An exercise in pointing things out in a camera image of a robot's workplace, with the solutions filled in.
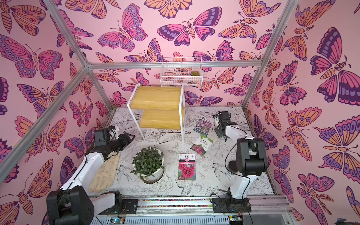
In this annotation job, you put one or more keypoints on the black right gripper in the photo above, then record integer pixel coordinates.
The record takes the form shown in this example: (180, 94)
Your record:
(221, 131)

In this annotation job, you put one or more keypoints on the red flower seed bag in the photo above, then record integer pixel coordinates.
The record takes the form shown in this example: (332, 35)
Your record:
(186, 167)

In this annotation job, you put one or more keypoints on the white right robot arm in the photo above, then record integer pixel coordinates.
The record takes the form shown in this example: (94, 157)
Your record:
(249, 164)

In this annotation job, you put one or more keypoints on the small succulent in basket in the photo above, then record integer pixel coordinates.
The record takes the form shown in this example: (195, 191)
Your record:
(195, 73)

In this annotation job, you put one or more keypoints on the potted green plant white pot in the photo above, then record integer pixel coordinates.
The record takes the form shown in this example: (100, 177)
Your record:
(148, 164)

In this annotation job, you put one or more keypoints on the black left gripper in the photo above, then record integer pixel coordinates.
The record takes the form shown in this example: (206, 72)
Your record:
(118, 139)

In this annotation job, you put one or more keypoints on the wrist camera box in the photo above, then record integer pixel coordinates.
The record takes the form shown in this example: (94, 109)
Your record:
(113, 132)
(217, 120)

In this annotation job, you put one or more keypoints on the white two-tier bamboo shelf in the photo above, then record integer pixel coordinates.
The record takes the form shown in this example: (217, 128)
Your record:
(158, 108)

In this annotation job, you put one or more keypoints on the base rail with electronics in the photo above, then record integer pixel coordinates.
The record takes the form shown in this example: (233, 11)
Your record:
(199, 210)

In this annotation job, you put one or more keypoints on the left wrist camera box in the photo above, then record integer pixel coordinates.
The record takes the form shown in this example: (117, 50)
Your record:
(113, 132)

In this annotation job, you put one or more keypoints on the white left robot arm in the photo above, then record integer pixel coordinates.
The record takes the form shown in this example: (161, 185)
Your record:
(74, 203)

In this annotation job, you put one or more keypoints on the beige work glove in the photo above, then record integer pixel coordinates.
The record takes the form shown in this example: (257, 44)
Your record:
(105, 175)

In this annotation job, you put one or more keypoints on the white wire wall basket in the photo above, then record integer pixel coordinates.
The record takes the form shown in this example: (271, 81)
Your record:
(176, 72)

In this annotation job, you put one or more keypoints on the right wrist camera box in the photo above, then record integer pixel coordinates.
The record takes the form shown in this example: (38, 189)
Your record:
(217, 120)

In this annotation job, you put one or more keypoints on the green white seed bag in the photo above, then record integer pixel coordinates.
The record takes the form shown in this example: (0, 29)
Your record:
(202, 145)

